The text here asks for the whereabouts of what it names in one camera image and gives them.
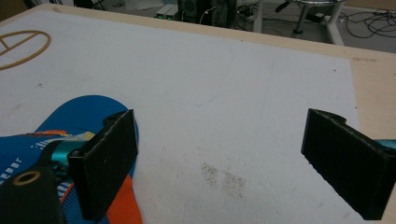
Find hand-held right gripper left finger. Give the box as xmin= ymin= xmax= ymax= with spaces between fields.
xmin=67 ymin=109 xmax=139 ymax=222

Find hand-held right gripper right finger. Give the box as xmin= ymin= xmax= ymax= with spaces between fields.
xmin=301 ymin=107 xmax=396 ymax=221

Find white table mat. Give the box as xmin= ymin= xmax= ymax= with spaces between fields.
xmin=0 ymin=9 xmax=375 ymax=224

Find white metal stool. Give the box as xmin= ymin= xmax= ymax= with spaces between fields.
xmin=252 ymin=0 xmax=346 ymax=47

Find white power boxes green lights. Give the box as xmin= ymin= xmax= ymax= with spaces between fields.
xmin=155 ymin=3 xmax=179 ymax=21

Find black equipment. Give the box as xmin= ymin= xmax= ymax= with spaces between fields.
xmin=177 ymin=0 xmax=238 ymax=28

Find tangle of black floor cables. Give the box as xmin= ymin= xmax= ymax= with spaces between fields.
xmin=340 ymin=8 xmax=396 ymax=40

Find white cable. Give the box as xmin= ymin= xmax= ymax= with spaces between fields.
xmin=199 ymin=7 xmax=217 ymax=25

